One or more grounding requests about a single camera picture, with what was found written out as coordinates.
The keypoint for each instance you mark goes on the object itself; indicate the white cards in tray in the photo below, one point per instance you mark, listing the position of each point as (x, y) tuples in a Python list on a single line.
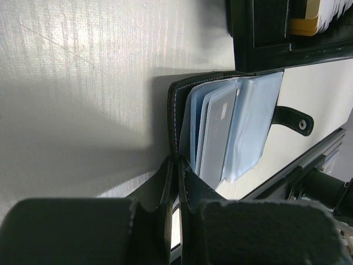
[(312, 17)]

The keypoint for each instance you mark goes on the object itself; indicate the black leather card holder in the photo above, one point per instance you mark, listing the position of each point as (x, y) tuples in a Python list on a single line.
[(255, 111)]

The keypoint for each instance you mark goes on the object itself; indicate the black plastic card tray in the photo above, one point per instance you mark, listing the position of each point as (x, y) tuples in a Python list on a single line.
[(262, 40)]

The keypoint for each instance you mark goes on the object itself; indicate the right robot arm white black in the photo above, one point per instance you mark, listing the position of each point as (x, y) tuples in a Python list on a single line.
[(310, 182)]

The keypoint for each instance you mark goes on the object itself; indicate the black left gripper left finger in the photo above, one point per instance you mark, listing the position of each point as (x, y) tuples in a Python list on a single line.
[(135, 229)]

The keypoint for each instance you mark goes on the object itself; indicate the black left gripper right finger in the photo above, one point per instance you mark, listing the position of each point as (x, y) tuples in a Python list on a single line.
[(220, 231)]

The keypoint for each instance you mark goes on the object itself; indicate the aluminium front frame rail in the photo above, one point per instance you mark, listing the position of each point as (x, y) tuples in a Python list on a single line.
[(276, 186)]

